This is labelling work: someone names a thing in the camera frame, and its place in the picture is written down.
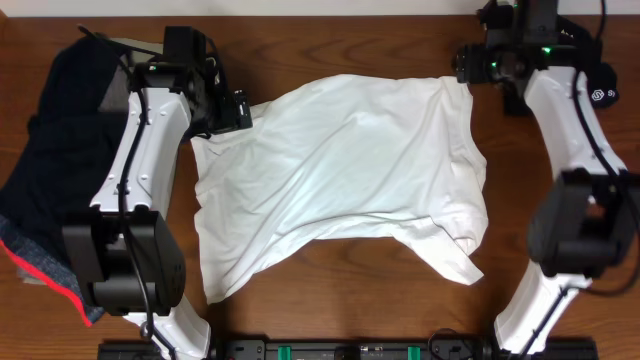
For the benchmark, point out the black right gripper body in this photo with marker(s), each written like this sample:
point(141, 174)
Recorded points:
point(479, 64)

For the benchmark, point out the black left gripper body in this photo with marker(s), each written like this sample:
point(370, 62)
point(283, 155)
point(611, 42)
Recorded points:
point(225, 117)

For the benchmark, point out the white t-shirt with green logo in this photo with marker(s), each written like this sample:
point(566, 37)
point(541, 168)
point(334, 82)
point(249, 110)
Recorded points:
point(345, 156)

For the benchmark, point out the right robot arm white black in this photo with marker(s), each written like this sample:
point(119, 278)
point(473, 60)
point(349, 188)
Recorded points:
point(552, 68)

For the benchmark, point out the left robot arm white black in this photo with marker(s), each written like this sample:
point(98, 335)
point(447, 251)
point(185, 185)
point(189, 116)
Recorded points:
point(121, 250)

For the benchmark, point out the grey folded garment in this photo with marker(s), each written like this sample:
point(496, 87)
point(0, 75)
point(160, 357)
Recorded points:
point(117, 94)

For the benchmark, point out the black folded garment with logo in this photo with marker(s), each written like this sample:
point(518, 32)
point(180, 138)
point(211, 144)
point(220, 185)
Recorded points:
point(601, 77)

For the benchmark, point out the black garment with red trim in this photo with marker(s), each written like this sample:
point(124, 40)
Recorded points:
point(68, 155)

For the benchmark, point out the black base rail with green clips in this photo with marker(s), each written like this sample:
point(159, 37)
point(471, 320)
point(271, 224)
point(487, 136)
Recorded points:
point(325, 350)

